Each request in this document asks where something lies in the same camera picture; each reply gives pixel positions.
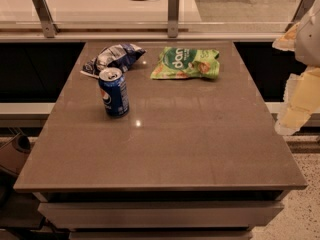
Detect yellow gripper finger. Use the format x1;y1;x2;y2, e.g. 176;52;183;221
272;23;299;52
275;66;320;135

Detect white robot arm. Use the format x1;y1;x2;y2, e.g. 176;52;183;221
272;0;320;135

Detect middle metal railing bracket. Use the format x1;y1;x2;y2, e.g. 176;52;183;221
167;0;180;38

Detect metal railing bracket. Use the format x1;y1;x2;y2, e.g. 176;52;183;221
32;0;59;38
286;0;316;31
167;0;180;38

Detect right metal railing bracket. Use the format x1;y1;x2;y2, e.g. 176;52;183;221
286;0;316;31

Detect blue Pepsi soda can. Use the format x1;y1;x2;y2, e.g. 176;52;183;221
98;68;129;117

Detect blue crumpled chip bag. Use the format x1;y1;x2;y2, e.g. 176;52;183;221
81;43;145;78

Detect left metal railing bracket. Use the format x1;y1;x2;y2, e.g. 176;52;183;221
32;0;59;38

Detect dark object at left floor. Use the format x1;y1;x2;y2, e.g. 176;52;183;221
0;134;31;178

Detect grey table base drawers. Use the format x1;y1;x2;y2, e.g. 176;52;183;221
38;200;284;240

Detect green rice chip bag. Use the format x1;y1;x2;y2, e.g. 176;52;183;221
150;47;220;80

